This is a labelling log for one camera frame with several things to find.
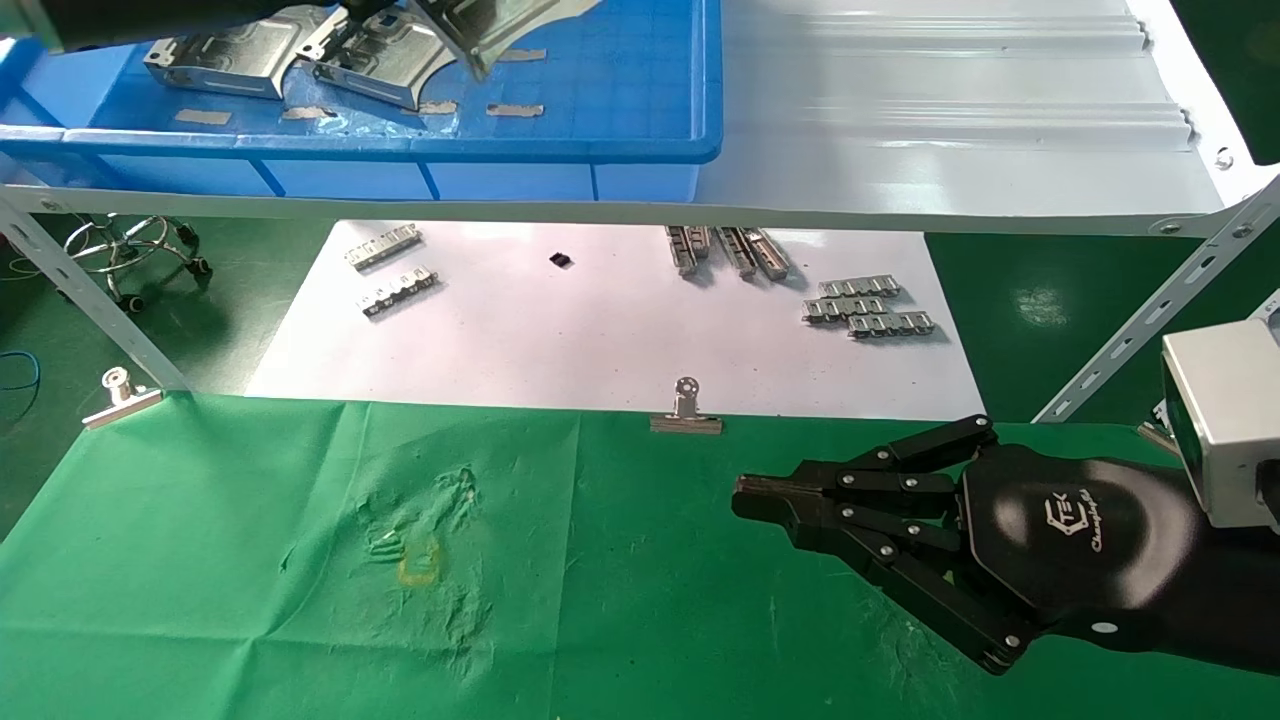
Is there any chrome stool base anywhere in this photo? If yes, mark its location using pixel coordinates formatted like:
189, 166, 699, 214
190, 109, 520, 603
62, 215, 213, 311

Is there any silver binder clip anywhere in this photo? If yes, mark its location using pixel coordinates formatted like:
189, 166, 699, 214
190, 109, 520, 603
650, 376, 723, 435
82, 367, 163, 431

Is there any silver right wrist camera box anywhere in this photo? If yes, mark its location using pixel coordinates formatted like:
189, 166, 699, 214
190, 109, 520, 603
1160, 318, 1280, 529

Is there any white paper sheet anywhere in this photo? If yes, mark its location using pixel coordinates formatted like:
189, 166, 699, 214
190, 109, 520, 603
245, 220, 981, 423

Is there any green table cloth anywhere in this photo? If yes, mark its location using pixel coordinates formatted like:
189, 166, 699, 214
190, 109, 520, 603
0, 392, 1280, 720

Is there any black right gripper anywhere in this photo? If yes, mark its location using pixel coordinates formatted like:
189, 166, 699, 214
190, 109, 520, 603
733, 415, 1201, 676

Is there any blue plastic bin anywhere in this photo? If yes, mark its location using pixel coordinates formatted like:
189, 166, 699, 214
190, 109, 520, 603
0, 0, 723, 201

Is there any white metal shelf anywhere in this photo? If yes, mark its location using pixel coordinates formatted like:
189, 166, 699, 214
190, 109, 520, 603
0, 0, 1280, 238

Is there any stamped sheet metal part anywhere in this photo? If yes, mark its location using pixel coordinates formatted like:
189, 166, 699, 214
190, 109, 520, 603
410, 0, 601, 81
298, 8, 473, 112
143, 10, 306, 100

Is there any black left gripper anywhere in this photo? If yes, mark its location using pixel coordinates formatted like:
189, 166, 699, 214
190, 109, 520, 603
45, 0, 426, 51

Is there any perforated metal brace bar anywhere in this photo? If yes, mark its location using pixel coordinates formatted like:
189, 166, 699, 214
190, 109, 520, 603
1035, 175, 1280, 423
0, 195, 191, 393

